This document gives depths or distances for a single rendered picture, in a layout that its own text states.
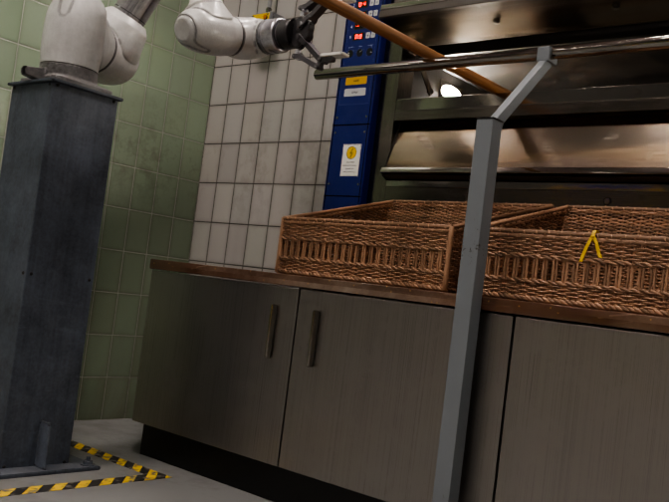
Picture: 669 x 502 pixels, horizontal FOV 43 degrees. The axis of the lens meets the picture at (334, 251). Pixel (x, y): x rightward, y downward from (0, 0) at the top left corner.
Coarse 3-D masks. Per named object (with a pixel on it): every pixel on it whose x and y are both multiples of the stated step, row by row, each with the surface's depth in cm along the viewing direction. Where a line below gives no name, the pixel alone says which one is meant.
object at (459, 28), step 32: (480, 0) 237; (512, 0) 232; (544, 0) 228; (576, 0) 224; (608, 0) 220; (640, 0) 216; (416, 32) 264; (448, 32) 258; (480, 32) 254; (512, 32) 249; (544, 32) 244
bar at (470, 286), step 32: (384, 64) 228; (416, 64) 220; (448, 64) 214; (480, 64) 209; (544, 64) 195; (512, 96) 187; (480, 128) 179; (480, 160) 179; (480, 192) 178; (480, 224) 177; (480, 256) 177; (480, 288) 178; (448, 384) 177; (448, 416) 176; (448, 448) 175; (448, 480) 175
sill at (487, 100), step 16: (464, 96) 255; (480, 96) 251; (496, 96) 248; (528, 96) 241; (544, 96) 238; (560, 96) 234; (576, 96) 231; (592, 96) 228; (608, 96) 226; (624, 96) 223; (640, 96) 220; (656, 96) 217
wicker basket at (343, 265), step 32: (288, 224) 227; (320, 224) 219; (352, 224) 212; (384, 224) 205; (416, 224) 199; (448, 224) 247; (288, 256) 226; (320, 256) 240; (352, 256) 251; (384, 256) 205; (416, 256) 198; (448, 256) 192; (416, 288) 197; (448, 288) 193
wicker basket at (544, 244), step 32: (512, 224) 202; (544, 224) 215; (576, 224) 222; (608, 224) 216; (640, 224) 211; (512, 256) 183; (544, 256) 178; (576, 256) 174; (608, 256) 169; (640, 256) 165; (512, 288) 182; (544, 288) 177; (576, 288) 173; (608, 288) 168; (640, 288) 165
